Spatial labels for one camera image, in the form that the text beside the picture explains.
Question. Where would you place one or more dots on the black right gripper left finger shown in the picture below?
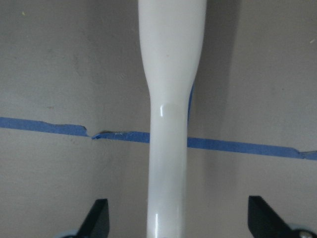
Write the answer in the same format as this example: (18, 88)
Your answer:
(96, 223)

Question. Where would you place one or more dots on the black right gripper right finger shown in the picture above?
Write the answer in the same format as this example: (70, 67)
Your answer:
(263, 221)

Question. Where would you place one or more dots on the white hand brush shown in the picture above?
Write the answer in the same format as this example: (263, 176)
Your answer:
(171, 36)

